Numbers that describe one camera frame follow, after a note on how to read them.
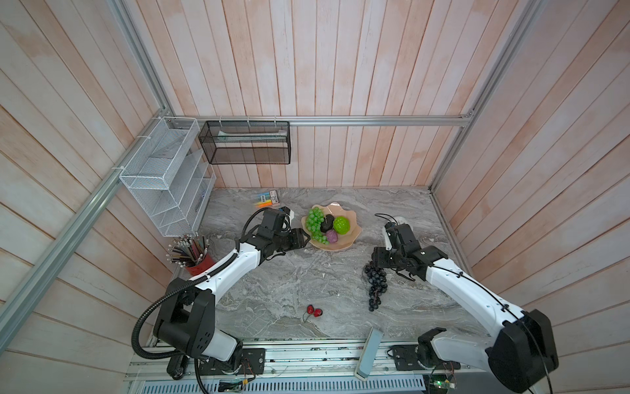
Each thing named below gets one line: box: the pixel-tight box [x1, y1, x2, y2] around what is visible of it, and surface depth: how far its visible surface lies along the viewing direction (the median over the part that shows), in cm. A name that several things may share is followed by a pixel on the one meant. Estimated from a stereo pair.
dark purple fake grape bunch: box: [363, 261, 389, 312], surface depth 87 cm
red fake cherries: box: [302, 304, 324, 323], surface depth 83 cm
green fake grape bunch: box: [306, 206, 330, 245], surface depth 100 cm
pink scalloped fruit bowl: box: [301, 225, 363, 252], surface depth 100 cm
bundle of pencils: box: [165, 231, 210, 268], surface depth 84 cm
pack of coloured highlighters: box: [254, 189, 281, 208], surface depth 117 cm
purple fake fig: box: [326, 229, 339, 244], surface depth 100 cm
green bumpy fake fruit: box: [333, 215, 351, 235], surface depth 101 cm
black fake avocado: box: [319, 213, 335, 234], surface depth 103 cm
